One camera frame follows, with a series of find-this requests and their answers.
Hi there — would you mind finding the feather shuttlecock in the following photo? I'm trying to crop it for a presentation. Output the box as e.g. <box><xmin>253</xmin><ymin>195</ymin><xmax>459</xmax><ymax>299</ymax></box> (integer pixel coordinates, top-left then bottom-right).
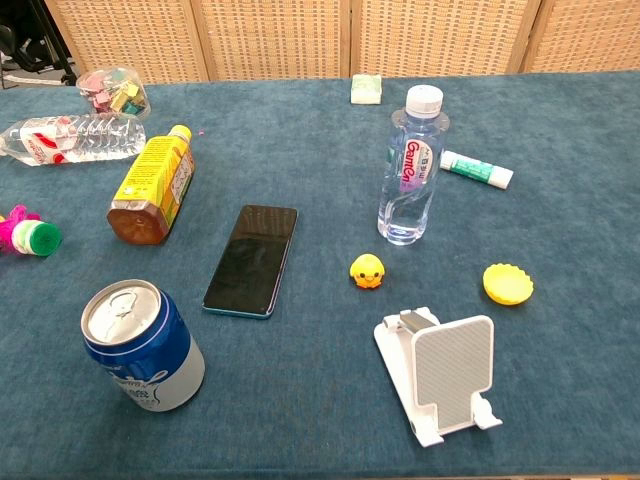
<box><xmin>0</xmin><ymin>203</ymin><xmax>64</xmax><ymax>259</ymax></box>

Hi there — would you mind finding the black tripod stand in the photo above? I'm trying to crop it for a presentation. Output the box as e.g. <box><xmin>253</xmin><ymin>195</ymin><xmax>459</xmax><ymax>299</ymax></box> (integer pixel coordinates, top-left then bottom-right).
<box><xmin>34</xmin><ymin>0</ymin><xmax>79</xmax><ymax>86</ymax></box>

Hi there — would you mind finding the yellow duck toy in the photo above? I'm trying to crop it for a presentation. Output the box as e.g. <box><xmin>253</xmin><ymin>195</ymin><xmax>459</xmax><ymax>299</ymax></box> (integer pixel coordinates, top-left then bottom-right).
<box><xmin>348</xmin><ymin>253</ymin><xmax>387</xmax><ymax>292</ymax></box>

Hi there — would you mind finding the black smartphone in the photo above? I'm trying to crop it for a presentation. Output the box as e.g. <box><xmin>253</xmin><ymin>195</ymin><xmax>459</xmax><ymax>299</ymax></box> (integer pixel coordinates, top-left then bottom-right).
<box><xmin>202</xmin><ymin>204</ymin><xmax>300</xmax><ymax>321</ymax></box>

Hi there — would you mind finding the clear purple label water bottle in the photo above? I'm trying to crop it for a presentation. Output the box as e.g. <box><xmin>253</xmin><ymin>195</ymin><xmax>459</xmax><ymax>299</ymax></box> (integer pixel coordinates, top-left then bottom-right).
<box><xmin>376</xmin><ymin>83</ymin><xmax>453</xmax><ymax>247</ymax></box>

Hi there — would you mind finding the blue table cloth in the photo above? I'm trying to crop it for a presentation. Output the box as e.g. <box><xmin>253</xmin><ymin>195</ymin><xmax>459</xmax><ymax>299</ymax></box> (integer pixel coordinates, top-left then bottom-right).
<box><xmin>0</xmin><ymin>69</ymin><xmax>640</xmax><ymax>477</ymax></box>

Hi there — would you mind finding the small green white box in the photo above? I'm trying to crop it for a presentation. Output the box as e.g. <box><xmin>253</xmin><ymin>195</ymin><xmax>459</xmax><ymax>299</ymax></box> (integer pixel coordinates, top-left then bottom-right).
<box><xmin>349</xmin><ymin>73</ymin><xmax>385</xmax><ymax>106</ymax></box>

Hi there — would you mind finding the white green glue stick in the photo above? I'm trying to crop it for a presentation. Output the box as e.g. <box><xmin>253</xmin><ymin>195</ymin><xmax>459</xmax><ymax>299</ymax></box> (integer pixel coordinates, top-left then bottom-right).
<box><xmin>439</xmin><ymin>149</ymin><xmax>516</xmax><ymax>192</ymax></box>

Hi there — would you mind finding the yellow label tea bottle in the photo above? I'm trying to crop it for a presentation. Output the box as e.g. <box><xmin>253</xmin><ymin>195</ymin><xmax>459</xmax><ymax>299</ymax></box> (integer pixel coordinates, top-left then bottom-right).
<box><xmin>106</xmin><ymin>124</ymin><xmax>197</xmax><ymax>247</ymax></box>

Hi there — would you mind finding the yellow bottle cap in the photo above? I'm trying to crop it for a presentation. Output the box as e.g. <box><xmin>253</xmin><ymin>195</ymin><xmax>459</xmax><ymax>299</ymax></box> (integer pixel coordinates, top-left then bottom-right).
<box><xmin>482</xmin><ymin>262</ymin><xmax>536</xmax><ymax>307</ymax></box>

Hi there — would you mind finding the wicker folding screen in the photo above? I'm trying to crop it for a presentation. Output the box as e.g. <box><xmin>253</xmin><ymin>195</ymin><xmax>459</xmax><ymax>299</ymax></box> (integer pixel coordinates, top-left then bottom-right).
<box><xmin>43</xmin><ymin>0</ymin><xmax>640</xmax><ymax>84</ymax></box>

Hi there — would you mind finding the blue silver drink can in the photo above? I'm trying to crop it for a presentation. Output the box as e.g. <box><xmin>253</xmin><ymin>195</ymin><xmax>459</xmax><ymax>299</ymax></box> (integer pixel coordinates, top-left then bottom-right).
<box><xmin>80</xmin><ymin>278</ymin><xmax>207</xmax><ymax>414</ymax></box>

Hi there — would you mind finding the clear jar of binder clips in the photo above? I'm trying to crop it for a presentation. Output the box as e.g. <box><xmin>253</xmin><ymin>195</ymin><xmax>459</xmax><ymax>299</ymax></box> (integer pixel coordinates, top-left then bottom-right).
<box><xmin>75</xmin><ymin>67</ymin><xmax>151</xmax><ymax>122</ymax></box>

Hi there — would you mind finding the clear red label water bottle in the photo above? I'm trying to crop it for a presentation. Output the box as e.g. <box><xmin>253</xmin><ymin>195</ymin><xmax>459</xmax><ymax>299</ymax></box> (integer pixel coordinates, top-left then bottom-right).
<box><xmin>0</xmin><ymin>113</ymin><xmax>147</xmax><ymax>168</ymax></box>

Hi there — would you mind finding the black office chair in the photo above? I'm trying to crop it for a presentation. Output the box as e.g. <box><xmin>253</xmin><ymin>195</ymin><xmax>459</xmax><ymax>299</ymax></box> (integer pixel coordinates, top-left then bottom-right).
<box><xmin>0</xmin><ymin>0</ymin><xmax>53</xmax><ymax>76</ymax></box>

